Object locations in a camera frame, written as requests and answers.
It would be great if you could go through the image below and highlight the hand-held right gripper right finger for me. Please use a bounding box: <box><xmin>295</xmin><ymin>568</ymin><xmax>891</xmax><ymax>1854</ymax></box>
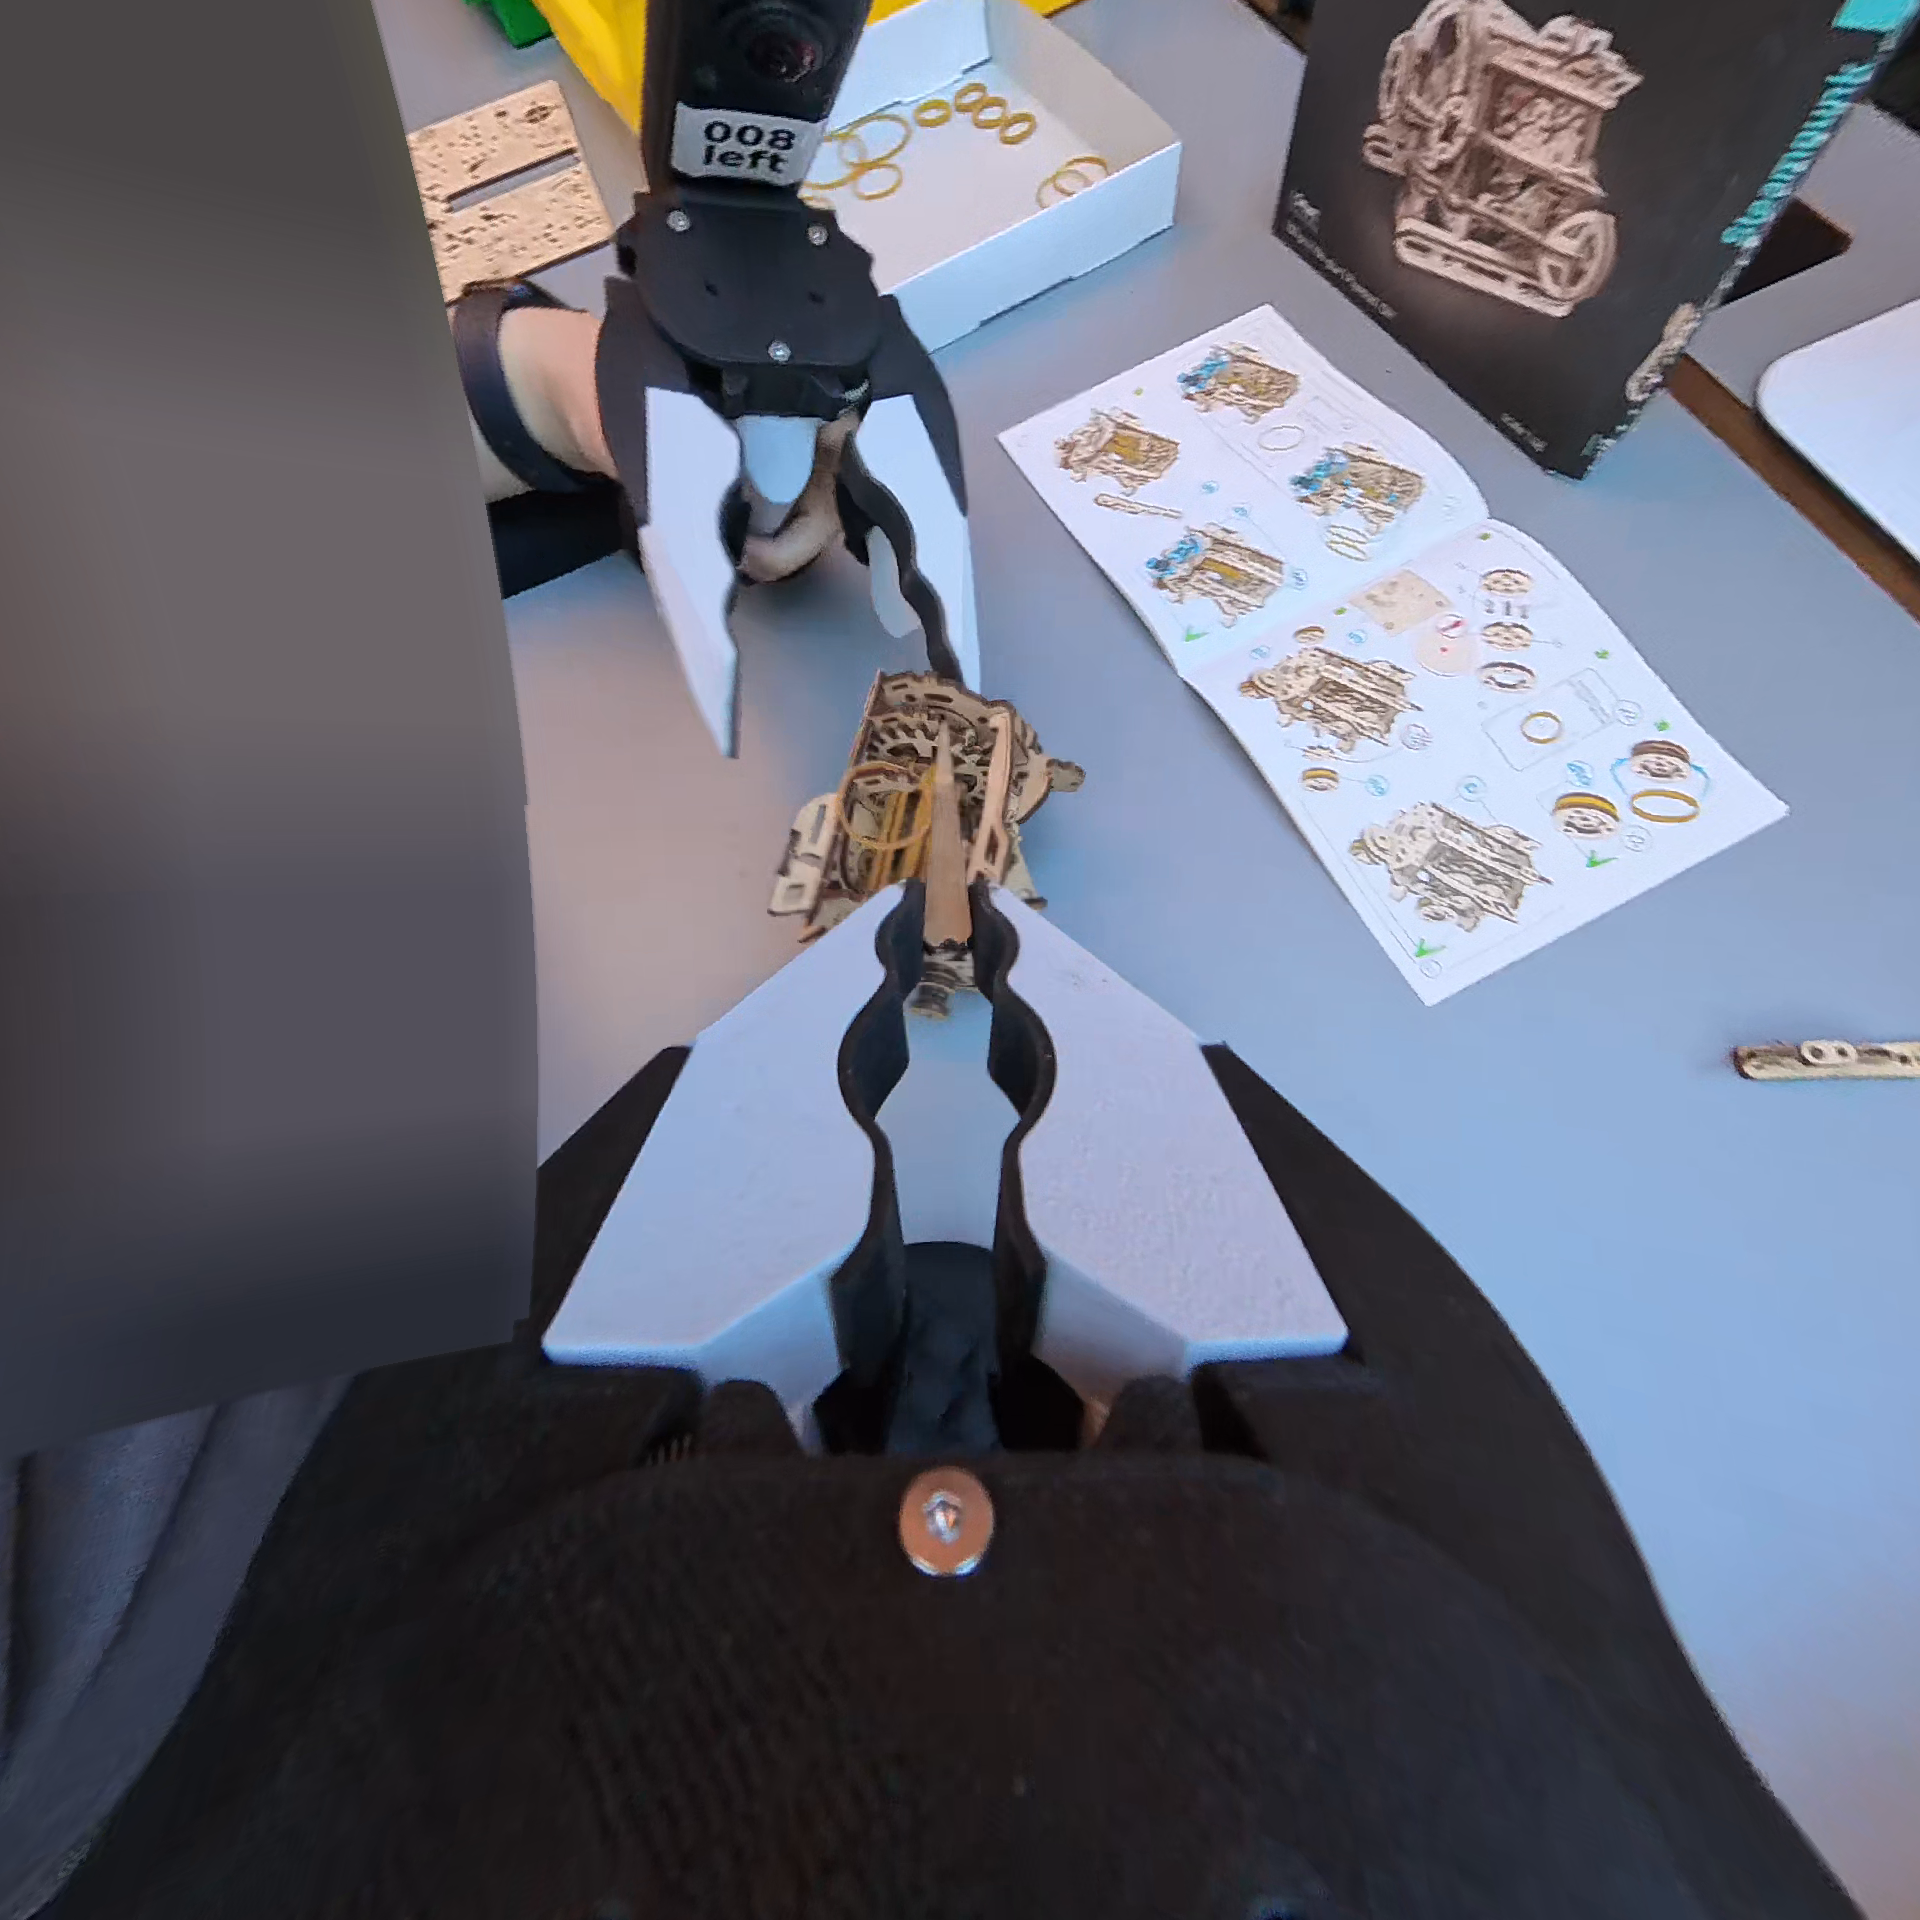
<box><xmin>977</xmin><ymin>882</ymin><xmax>1349</xmax><ymax>1448</ymax></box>

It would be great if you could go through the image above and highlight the yellow box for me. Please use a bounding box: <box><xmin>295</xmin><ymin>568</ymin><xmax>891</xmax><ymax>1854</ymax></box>
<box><xmin>532</xmin><ymin>0</ymin><xmax>665</xmax><ymax>129</ymax></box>

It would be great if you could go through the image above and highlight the white cardboard tray box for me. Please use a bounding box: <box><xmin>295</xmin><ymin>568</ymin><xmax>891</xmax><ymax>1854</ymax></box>
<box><xmin>795</xmin><ymin>0</ymin><xmax>1184</xmax><ymax>357</ymax></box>

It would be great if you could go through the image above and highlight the grey clothing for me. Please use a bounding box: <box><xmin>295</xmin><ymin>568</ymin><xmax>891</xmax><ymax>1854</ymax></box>
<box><xmin>0</xmin><ymin>1370</ymin><xmax>355</xmax><ymax>1920</ymax></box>

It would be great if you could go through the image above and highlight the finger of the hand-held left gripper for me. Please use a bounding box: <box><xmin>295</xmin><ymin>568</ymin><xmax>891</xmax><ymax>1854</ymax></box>
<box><xmin>834</xmin><ymin>296</ymin><xmax>985</xmax><ymax>697</ymax></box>
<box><xmin>596</xmin><ymin>281</ymin><xmax>751</xmax><ymax>761</ymax></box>

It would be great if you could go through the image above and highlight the wooden mechanical model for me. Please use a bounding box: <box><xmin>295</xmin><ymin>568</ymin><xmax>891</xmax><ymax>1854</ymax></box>
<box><xmin>769</xmin><ymin>669</ymin><xmax>1087</xmax><ymax>943</ymax></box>

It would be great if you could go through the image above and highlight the laser-cut wooden sheet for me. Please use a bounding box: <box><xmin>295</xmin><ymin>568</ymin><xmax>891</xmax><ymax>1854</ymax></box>
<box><xmin>408</xmin><ymin>80</ymin><xmax>618</xmax><ymax>296</ymax></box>

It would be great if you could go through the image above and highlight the person's left hand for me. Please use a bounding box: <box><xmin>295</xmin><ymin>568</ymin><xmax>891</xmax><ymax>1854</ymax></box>
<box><xmin>469</xmin><ymin>298</ymin><xmax>829</xmax><ymax>585</ymax></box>

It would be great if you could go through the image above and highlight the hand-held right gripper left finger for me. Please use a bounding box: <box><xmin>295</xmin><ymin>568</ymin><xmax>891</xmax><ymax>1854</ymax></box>
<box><xmin>545</xmin><ymin>882</ymin><xmax>912</xmax><ymax>1448</ymax></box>

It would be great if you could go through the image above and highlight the group of yellow rubber bands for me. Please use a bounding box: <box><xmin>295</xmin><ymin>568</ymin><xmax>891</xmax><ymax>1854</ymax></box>
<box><xmin>802</xmin><ymin>82</ymin><xmax>1113</xmax><ymax>212</ymax></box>

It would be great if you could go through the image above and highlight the white rounded stand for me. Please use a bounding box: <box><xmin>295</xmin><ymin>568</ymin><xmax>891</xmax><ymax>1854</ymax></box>
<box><xmin>1756</xmin><ymin>296</ymin><xmax>1920</xmax><ymax>567</ymax></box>

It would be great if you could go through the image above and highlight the black model kit box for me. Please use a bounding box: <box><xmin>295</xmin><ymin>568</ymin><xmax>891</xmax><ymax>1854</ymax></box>
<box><xmin>1272</xmin><ymin>0</ymin><xmax>1920</xmax><ymax>481</ymax></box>

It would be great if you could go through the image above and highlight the small wooden strip piece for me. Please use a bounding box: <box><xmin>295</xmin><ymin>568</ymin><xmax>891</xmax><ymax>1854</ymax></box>
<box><xmin>1733</xmin><ymin>1034</ymin><xmax>1920</xmax><ymax>1085</ymax></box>

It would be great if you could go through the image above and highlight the illustrated instruction booklet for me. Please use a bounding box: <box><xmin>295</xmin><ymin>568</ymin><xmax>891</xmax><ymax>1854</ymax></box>
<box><xmin>997</xmin><ymin>303</ymin><xmax>1789</xmax><ymax>1008</ymax></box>

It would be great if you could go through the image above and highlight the thin wooden model part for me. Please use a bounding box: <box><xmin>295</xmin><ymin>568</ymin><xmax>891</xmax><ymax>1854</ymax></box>
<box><xmin>904</xmin><ymin>748</ymin><xmax>980</xmax><ymax>1023</ymax></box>

